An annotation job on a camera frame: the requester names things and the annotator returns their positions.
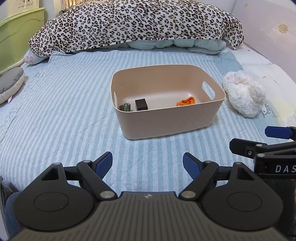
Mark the grey cushion slipper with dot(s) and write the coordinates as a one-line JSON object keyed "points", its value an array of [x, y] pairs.
{"points": [[11, 82]]}

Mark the dark small cube box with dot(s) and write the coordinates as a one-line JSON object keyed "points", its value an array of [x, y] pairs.
{"points": [[141, 104]]}

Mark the leopard print blanket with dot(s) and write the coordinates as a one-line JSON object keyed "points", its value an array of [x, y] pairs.
{"points": [[94, 24]]}

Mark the pink padded bed guard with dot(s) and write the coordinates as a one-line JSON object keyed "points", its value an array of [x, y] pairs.
{"points": [[269, 28]]}

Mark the orange fabric pouch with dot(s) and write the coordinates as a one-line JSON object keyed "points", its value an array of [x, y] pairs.
{"points": [[188, 101]]}

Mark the white storage box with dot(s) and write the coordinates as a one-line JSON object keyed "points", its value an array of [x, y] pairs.
{"points": [[15, 7]]}

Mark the teal quilted comforter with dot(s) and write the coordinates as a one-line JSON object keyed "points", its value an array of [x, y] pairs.
{"points": [[210, 46]]}

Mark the green wooden headboard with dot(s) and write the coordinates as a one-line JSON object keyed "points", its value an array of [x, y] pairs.
{"points": [[15, 34]]}

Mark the pink pillow corner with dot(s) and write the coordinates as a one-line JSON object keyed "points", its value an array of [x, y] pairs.
{"points": [[33, 59]]}

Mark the white fluffy plush toy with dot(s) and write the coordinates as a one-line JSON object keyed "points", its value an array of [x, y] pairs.
{"points": [[245, 94]]}

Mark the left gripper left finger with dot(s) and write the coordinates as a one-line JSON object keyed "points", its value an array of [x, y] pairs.
{"points": [[92, 174]]}

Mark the green patterned pouch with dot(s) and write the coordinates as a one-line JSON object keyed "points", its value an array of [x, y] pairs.
{"points": [[126, 107]]}

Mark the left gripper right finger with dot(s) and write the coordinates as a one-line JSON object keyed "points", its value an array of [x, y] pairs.
{"points": [[202, 174]]}

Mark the beige plastic storage basket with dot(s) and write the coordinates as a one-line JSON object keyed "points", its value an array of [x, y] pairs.
{"points": [[163, 86]]}

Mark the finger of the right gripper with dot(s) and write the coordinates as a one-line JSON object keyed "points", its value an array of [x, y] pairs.
{"points": [[249, 149], [287, 133]]}

